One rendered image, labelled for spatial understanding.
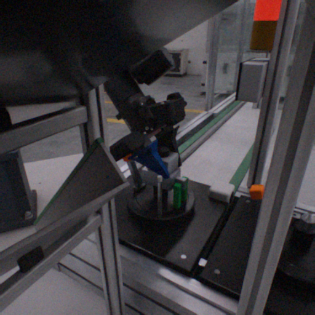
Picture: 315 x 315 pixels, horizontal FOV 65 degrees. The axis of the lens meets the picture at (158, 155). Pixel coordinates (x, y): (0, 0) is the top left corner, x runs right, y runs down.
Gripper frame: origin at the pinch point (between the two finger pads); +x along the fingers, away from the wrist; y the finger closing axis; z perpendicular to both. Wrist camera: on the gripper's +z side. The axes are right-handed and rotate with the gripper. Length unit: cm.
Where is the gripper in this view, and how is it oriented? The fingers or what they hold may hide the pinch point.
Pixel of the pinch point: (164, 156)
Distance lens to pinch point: 46.7
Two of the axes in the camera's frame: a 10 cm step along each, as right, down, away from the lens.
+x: 5.3, 8.5, 0.7
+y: 5.1, -3.9, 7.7
